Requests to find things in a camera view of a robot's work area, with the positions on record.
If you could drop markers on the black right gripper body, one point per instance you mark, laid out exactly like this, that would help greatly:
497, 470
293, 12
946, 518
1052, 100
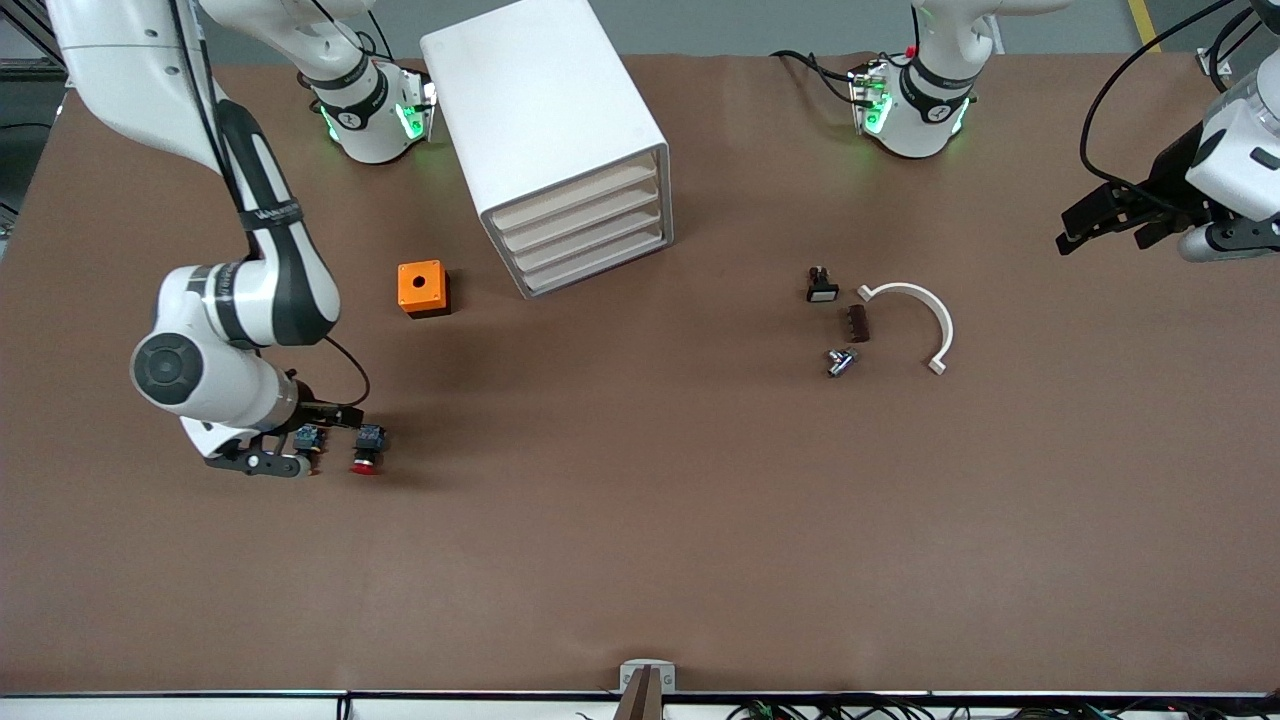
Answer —
318, 413

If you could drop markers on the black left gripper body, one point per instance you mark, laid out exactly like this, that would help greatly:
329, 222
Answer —
1172, 176

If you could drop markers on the red mushroom push button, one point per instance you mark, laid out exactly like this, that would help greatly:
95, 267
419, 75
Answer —
367, 462

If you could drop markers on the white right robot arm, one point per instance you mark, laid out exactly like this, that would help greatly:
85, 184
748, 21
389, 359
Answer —
240, 395

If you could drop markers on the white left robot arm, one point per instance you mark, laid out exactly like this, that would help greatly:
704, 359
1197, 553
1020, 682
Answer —
920, 130

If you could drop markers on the orange mushroom push button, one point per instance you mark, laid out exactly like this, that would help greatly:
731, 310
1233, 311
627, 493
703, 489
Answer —
309, 437

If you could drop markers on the black square push button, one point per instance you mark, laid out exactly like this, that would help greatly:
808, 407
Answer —
822, 290

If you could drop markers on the orange box with hole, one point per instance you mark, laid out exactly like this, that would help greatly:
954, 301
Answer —
410, 275

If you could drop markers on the white curved plastic clip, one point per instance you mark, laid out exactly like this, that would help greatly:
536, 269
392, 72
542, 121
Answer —
905, 288

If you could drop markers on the chrome angle valve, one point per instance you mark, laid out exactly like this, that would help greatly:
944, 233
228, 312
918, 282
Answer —
840, 362

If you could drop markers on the black right camera mount plate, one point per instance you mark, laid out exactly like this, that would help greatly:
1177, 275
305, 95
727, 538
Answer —
240, 460

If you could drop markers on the aluminium frame post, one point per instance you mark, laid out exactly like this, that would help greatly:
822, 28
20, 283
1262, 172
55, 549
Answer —
1210, 62

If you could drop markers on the white table edge rail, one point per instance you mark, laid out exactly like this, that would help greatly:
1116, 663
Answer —
200, 708

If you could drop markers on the brown camera mast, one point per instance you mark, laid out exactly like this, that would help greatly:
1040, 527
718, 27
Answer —
640, 700

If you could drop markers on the grey metal table bracket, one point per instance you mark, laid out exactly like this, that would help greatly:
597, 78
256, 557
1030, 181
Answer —
668, 680

